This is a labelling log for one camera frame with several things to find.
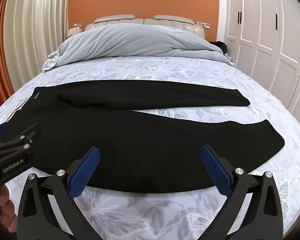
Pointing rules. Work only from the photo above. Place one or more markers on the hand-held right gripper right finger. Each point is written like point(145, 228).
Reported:
point(213, 168)

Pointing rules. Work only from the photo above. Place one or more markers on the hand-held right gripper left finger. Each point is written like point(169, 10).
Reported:
point(86, 170)

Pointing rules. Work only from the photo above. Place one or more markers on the black pants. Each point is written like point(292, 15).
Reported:
point(140, 142)

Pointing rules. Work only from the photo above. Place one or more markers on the person's left hand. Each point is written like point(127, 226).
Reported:
point(6, 207)

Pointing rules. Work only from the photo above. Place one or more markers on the crumpled patterned cloth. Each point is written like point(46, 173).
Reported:
point(50, 61)

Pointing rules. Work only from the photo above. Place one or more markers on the white curtain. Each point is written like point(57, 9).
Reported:
point(37, 30)

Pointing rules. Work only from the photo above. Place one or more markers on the butterfly print bed sheet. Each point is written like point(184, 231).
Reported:
point(165, 67)

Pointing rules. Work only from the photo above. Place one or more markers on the white lace bedside ornament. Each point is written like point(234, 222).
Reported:
point(74, 32)

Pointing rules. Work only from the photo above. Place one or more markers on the dark bag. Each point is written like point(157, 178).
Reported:
point(221, 46)

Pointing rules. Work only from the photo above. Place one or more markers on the white wardrobe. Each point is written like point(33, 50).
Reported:
point(270, 30)

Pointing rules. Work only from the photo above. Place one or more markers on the beige padded headboard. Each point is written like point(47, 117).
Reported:
point(120, 19)

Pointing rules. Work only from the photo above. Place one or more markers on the white wall socket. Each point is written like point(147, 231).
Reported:
point(77, 25)

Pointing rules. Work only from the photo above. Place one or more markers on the white wall switch panel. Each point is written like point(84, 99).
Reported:
point(206, 25)

